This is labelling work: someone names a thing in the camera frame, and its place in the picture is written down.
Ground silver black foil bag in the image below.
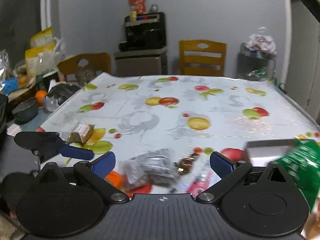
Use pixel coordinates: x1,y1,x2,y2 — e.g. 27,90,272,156
43,83,80,112

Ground yellow food bag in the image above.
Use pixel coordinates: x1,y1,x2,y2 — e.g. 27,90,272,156
24,27,60,77

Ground wooden chair far middle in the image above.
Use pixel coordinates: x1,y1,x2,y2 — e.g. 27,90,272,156
179,40,227,77

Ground grey cardboard box tray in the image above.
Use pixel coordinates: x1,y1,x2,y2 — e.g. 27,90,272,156
241,139,297,167

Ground black paper cup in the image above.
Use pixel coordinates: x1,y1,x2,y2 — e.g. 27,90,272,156
42,70,60,91

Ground black water dispenser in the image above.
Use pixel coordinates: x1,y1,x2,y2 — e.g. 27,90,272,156
114,12,168,77

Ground clear bag dark snacks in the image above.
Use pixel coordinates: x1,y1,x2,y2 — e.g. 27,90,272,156
120,148,177,187

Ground orange foil snack packet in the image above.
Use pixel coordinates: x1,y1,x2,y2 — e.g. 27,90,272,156
104,171,152,198

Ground glass jar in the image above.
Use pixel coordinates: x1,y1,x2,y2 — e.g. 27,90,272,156
74,67,96,87

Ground white plastic shopping bag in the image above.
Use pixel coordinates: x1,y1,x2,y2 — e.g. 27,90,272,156
246,27,277,55

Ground green snack bag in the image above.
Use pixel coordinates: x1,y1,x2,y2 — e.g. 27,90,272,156
276,139,319,211

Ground gold brown foil candy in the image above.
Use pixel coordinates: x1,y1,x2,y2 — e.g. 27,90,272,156
174,153,200,176

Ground wooden chair left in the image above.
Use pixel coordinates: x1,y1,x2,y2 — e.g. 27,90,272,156
57,52,111,81

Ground brown wrapped pastry snack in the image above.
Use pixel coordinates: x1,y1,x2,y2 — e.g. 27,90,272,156
67,123,95,144

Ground fruit pattern tablecloth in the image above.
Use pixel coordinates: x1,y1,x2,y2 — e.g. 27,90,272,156
38,73,319,191

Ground red snack bag on dispenser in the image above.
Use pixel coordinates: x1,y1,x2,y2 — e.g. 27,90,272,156
128,0,147,14

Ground wooden chair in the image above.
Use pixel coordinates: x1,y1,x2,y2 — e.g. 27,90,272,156
57,52,111,81
179,40,227,77

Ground dark bowl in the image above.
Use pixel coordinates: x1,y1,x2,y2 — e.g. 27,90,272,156
12,98,39,123

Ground orange fruit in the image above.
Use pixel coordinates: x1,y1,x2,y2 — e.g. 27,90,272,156
34,90,48,106

